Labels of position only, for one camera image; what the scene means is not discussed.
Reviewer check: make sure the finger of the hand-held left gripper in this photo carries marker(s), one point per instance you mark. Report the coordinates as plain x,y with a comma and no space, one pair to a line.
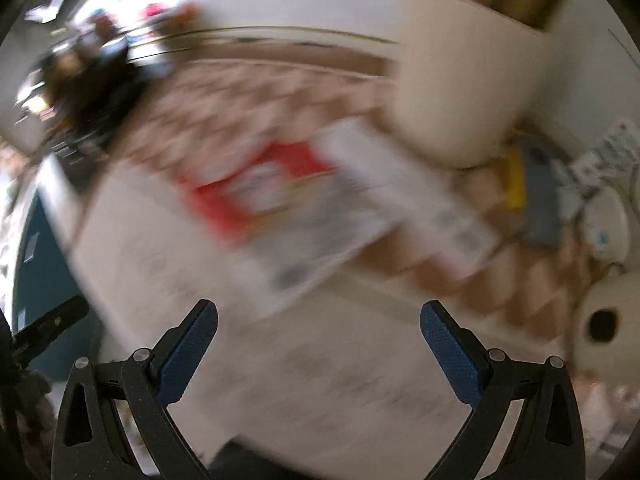
50,325

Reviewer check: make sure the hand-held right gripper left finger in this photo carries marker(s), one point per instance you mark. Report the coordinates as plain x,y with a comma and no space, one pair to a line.
187,350

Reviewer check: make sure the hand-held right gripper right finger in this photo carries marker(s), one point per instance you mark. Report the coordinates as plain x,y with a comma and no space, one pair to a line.
452,355

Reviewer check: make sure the red and white plastic wrapper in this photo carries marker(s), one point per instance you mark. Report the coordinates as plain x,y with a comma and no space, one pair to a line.
225,205

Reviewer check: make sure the long white carton box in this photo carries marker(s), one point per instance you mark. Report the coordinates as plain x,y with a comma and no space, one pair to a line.
415,195

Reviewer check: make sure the blue cabinet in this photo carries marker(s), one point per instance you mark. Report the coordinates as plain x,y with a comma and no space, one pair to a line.
35,270

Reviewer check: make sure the checkered tablecloth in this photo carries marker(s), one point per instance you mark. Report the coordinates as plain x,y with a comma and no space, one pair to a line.
280,360

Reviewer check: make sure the person's dark robe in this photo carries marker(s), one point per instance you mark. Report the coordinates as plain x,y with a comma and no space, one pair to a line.
260,462

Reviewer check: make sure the white electric kettle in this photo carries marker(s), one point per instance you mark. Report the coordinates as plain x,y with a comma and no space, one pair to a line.
610,320

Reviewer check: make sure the blue smartphone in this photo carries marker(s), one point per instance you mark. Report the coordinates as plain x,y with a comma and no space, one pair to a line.
542,200

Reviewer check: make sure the yellow flat item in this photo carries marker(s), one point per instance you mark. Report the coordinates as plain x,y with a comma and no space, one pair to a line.
515,180

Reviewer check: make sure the white dotted bowl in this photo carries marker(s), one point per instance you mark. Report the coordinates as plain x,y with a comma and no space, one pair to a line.
607,227

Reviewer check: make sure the white paper slip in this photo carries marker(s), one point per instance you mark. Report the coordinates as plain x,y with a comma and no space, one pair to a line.
575,180

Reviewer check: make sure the white printed packet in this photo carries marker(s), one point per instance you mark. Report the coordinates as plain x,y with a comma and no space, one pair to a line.
617,150

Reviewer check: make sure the cream chopstick holder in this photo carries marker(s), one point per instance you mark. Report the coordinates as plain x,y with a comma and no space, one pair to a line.
465,85

